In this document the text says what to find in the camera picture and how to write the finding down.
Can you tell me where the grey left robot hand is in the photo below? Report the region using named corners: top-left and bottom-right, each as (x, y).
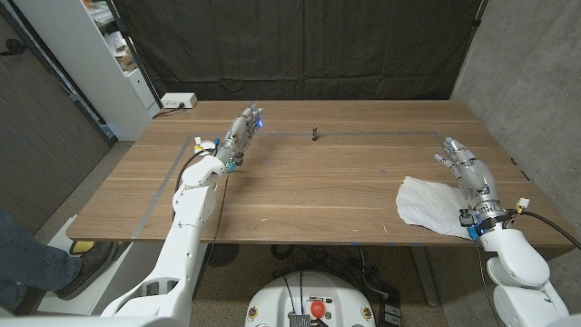
top-left (215, 102), bottom-right (266, 174)

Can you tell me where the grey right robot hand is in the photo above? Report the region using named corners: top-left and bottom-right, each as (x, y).
top-left (433, 136), bottom-right (509, 231)

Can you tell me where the white paper towel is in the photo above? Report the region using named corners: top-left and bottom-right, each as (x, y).
top-left (395, 175), bottom-right (476, 240)

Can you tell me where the white jar lid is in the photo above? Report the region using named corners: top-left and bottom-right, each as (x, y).
top-left (194, 139), bottom-right (217, 156)

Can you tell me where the white power strip box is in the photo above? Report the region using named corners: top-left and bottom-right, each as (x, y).
top-left (161, 92), bottom-right (199, 110)

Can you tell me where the black backdrop curtain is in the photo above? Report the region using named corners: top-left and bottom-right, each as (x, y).
top-left (111, 0), bottom-right (489, 103)

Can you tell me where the grey table leg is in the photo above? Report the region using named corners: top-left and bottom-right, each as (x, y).
top-left (409, 246), bottom-right (440, 308)

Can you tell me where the black round vented disc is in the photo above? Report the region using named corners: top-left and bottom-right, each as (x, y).
top-left (203, 243), bottom-right (240, 268)

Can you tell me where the black backdrop stand pole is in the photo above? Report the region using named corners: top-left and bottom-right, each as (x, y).
top-left (470, 0), bottom-right (489, 29)
top-left (103, 0), bottom-right (164, 110)

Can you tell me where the small cardboard box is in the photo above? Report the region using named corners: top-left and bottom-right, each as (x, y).
top-left (114, 51), bottom-right (138, 73)

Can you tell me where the black floor power strip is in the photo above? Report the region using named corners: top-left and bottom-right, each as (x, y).
top-left (378, 289), bottom-right (403, 327)

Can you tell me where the white shelf cabinet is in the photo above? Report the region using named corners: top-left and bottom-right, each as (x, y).
top-left (13, 0), bottom-right (162, 143)

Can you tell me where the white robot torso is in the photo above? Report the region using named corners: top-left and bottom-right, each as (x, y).
top-left (244, 270), bottom-right (378, 327)

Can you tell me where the white floor board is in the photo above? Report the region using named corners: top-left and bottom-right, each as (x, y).
top-left (37, 214), bottom-right (173, 315)

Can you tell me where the dark person's shoe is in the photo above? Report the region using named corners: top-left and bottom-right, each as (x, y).
top-left (54, 241), bottom-right (115, 302)

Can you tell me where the person's leg in jeans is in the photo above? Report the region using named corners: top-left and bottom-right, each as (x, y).
top-left (0, 210), bottom-right (84, 315)

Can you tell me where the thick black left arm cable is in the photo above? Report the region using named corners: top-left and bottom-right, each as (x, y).
top-left (172, 149), bottom-right (215, 222)

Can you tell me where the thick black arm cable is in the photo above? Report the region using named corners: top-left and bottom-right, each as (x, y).
top-left (502, 210), bottom-right (581, 252)
top-left (172, 149), bottom-right (215, 222)

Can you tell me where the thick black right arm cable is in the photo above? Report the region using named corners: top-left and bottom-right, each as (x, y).
top-left (502, 210), bottom-right (581, 252)

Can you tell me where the black door handle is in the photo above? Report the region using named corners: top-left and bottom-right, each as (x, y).
top-left (0, 37), bottom-right (27, 58)

